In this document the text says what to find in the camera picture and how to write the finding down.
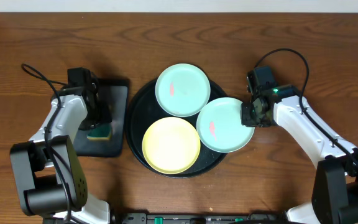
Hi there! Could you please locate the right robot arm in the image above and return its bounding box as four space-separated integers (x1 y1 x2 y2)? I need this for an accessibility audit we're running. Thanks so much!
241 93 358 223

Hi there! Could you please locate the green sponge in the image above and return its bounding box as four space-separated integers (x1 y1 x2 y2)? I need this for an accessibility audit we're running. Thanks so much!
87 123 112 141

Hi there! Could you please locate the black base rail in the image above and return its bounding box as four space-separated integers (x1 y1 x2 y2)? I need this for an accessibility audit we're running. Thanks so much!
115 213 289 224

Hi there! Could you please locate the yellow plate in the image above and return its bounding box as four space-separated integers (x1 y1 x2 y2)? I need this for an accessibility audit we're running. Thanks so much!
142 117 201 175

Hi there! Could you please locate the rectangular black tray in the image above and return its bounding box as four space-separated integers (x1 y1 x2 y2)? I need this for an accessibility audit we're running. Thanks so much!
74 79 129 157

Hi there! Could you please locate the mint plate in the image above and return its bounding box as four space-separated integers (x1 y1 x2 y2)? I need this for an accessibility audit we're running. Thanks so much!
155 63 211 117
196 97 255 153

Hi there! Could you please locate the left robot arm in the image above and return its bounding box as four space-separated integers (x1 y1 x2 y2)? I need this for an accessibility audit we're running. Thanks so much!
10 81 112 223

